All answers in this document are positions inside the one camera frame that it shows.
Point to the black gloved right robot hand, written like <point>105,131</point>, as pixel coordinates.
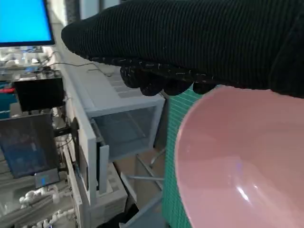
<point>190,35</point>

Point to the pink bowl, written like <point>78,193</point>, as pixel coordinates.
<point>237,154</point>

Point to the green cutting mat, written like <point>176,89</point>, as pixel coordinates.
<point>173,123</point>

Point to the black box on desk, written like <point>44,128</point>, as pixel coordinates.
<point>38,95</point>

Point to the small device with blue light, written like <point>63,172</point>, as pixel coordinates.
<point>46,179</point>

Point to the white plastic tube bundle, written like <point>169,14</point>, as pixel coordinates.
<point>31,196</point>

